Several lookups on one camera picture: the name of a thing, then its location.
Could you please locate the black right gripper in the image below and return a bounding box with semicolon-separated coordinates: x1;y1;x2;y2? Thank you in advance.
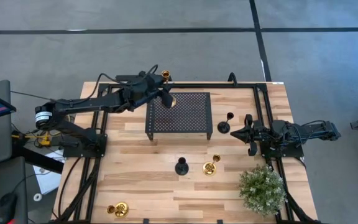
230;114;265;157

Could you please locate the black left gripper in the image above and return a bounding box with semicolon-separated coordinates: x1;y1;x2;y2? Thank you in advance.
124;70;174;110

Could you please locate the tall gold candlestick holder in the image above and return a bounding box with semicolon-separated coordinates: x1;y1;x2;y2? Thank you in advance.
202;153;222;177
161;70;177;108

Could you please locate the black candlestick holder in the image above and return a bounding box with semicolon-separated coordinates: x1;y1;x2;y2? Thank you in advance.
175;157;190;176
217;112;234;134

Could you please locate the short gold candlestick holder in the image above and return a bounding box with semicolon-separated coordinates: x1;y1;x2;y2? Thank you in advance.
106;202;130;218

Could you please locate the black mounting bar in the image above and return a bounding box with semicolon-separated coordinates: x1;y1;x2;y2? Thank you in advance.
116;74;139;83

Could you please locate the black perforated metal shelf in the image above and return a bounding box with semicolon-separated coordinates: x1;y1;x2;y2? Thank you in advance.
144;91;214;141

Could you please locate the green potted plant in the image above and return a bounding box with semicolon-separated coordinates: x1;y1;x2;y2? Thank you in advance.
238;164;288;217

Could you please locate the black support beam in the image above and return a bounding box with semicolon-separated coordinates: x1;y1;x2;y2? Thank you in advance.
11;144;65;174

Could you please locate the white paper sheet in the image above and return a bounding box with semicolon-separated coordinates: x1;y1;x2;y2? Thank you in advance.
32;149;65;195

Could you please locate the dark grey desk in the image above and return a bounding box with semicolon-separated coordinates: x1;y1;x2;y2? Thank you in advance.
0;156;28;224

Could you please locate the black computer mouse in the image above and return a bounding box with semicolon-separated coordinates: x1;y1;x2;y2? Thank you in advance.
0;192;18;224

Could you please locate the black aluminium table frame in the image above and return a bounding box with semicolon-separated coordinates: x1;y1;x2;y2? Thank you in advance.
51;81;323;224

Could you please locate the black cable loop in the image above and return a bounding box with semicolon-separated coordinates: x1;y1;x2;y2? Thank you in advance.
227;72;239;86

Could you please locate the thin black floor cable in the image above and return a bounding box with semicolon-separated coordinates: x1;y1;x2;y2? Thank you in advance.
10;90;53;101

